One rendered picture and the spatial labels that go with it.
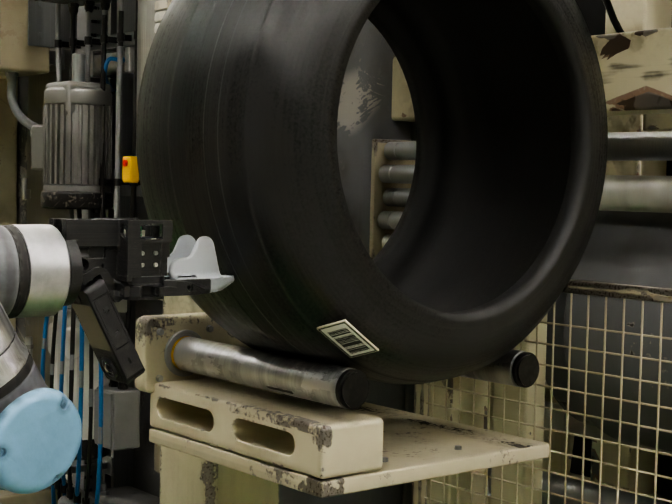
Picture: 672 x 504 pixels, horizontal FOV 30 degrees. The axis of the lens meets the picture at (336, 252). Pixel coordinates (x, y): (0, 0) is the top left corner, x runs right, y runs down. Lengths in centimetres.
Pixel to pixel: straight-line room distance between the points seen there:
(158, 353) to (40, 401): 58
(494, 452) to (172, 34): 62
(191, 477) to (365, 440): 43
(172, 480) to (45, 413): 75
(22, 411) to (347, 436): 44
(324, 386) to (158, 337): 32
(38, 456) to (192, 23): 55
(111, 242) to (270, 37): 26
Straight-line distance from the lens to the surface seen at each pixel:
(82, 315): 129
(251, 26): 131
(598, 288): 172
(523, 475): 208
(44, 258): 121
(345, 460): 138
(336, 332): 134
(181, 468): 179
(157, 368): 163
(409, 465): 146
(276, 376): 145
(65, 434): 109
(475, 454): 153
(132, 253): 127
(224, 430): 151
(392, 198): 201
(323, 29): 130
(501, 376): 157
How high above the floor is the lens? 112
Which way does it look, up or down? 3 degrees down
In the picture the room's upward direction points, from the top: 1 degrees clockwise
